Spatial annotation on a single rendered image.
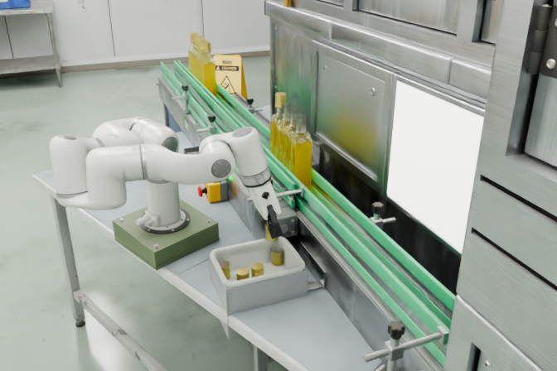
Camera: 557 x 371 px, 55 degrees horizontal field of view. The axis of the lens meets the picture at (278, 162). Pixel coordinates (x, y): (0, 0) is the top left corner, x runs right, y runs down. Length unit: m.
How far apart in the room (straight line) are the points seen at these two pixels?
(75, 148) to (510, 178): 1.01
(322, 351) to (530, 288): 0.78
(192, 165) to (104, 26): 6.18
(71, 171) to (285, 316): 0.63
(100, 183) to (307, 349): 0.61
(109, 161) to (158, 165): 0.11
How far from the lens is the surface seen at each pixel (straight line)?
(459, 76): 1.16
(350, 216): 1.46
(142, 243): 1.60
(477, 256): 0.63
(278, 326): 1.36
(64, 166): 1.34
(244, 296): 1.38
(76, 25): 7.30
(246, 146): 1.25
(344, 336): 1.34
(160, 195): 1.59
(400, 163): 1.37
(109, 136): 1.47
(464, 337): 0.69
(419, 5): 1.33
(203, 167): 1.21
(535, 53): 0.54
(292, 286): 1.42
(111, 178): 1.26
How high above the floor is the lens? 1.63
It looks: 23 degrees down
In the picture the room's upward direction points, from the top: straight up
